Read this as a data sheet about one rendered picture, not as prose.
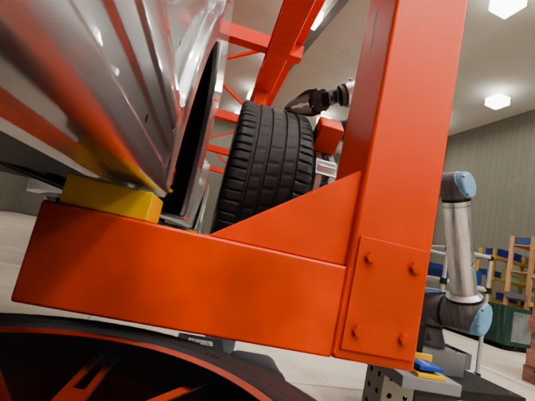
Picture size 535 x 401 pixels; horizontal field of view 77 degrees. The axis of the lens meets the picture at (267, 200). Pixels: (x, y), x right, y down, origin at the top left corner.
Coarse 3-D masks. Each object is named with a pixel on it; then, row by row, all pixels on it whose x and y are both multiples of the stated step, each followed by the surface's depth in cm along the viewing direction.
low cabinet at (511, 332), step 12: (504, 312) 515; (516, 312) 516; (528, 312) 526; (492, 324) 526; (504, 324) 510; (516, 324) 515; (528, 324) 524; (468, 336) 560; (492, 336) 522; (504, 336) 506; (516, 336) 513; (528, 336) 522; (504, 348) 508; (516, 348) 517
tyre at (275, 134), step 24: (240, 120) 99; (264, 120) 101; (288, 120) 105; (240, 144) 93; (264, 144) 95; (288, 144) 97; (312, 144) 100; (240, 168) 91; (264, 168) 93; (288, 168) 94; (240, 192) 91; (264, 192) 92; (288, 192) 93; (216, 216) 94; (240, 216) 91
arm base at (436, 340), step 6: (426, 324) 164; (426, 330) 163; (432, 330) 162; (438, 330) 163; (426, 336) 162; (432, 336) 161; (438, 336) 162; (426, 342) 160; (432, 342) 160; (438, 342) 160; (444, 342) 163; (438, 348) 160; (444, 348) 162
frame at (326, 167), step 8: (320, 152) 108; (320, 160) 104; (328, 160) 106; (312, 168) 105; (320, 168) 102; (328, 168) 102; (312, 176) 103; (320, 176) 101; (328, 176) 102; (312, 184) 102
